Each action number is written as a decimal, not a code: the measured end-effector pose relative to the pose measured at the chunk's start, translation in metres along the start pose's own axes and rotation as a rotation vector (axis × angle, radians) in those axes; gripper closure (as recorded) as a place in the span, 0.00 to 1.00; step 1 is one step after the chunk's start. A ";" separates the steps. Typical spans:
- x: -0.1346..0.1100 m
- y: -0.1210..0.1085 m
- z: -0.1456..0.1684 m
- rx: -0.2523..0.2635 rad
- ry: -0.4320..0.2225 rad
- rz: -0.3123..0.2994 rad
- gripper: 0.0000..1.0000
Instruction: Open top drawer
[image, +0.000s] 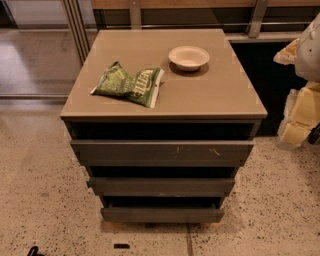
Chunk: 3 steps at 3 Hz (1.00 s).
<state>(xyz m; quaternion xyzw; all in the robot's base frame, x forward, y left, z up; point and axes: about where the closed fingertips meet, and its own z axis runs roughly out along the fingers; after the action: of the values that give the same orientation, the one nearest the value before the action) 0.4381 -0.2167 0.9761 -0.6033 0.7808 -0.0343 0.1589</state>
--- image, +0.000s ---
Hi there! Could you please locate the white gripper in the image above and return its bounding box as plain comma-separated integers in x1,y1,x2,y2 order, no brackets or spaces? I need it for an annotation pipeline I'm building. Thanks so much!
273,39,320,150

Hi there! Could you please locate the grey top drawer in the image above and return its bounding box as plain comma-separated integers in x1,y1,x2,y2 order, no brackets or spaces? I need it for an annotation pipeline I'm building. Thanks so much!
71,140,254,167

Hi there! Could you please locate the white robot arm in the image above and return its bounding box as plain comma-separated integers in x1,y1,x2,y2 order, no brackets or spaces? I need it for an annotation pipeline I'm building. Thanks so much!
274,14,320,150

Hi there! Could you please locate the grey drawer cabinet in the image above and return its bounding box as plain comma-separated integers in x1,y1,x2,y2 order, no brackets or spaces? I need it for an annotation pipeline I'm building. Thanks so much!
61,29,267,210

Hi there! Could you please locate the grey middle drawer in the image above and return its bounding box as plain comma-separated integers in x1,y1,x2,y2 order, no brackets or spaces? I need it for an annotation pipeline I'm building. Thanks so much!
88,177,235,197

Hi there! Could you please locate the dark object at right edge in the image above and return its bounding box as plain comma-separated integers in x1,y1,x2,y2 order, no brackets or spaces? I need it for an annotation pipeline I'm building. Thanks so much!
308,123,320,145

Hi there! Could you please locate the white bowl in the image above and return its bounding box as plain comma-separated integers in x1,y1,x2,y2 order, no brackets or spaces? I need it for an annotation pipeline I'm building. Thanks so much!
168,46,210,72

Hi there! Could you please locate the green chip bag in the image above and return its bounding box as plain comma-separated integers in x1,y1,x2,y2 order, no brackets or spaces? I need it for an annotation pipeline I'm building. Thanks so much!
91,62,164,108

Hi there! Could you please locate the black floor tape piece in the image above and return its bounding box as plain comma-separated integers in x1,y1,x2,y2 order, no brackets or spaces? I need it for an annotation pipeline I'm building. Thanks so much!
114,243,130,249

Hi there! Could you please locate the metal railing frame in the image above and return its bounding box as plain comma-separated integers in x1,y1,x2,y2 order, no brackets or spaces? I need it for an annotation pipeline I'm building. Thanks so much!
0,0,320,100

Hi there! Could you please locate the black cable on floor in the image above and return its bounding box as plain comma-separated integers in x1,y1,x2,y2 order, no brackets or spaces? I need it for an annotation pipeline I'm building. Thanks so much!
26,245,44,256

